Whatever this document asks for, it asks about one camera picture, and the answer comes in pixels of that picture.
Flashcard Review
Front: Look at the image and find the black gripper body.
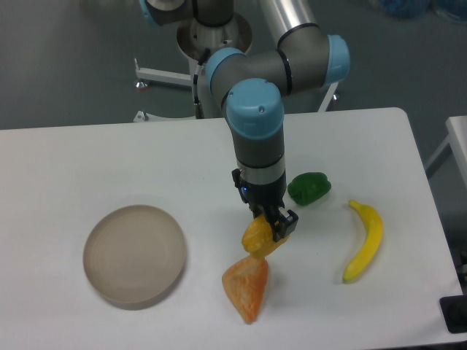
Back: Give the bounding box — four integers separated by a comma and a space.
232, 168, 287, 215

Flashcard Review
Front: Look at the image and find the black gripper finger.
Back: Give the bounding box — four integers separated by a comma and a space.
263, 205, 298, 241

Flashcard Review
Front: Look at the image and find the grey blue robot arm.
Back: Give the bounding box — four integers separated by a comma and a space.
139, 1, 350, 242

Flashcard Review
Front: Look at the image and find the green toy pepper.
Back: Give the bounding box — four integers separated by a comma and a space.
287, 172, 332, 206

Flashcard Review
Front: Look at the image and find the beige round plate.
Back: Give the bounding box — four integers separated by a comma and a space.
82, 205, 187, 311

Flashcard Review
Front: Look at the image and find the orange toy bread slice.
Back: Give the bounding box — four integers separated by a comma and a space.
222, 256, 269, 324

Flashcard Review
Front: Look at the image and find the yellow toy banana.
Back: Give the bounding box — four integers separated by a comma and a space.
342, 200, 384, 283

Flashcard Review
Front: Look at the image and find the white side table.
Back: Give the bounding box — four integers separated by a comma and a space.
424, 116, 466, 183

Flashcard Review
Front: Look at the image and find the black device at table edge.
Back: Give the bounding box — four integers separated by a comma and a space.
439, 295, 466, 334

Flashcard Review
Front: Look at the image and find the blue bag in background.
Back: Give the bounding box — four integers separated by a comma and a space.
368, 0, 466, 25

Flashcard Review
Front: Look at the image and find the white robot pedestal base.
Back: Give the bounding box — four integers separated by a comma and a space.
135, 14, 350, 119

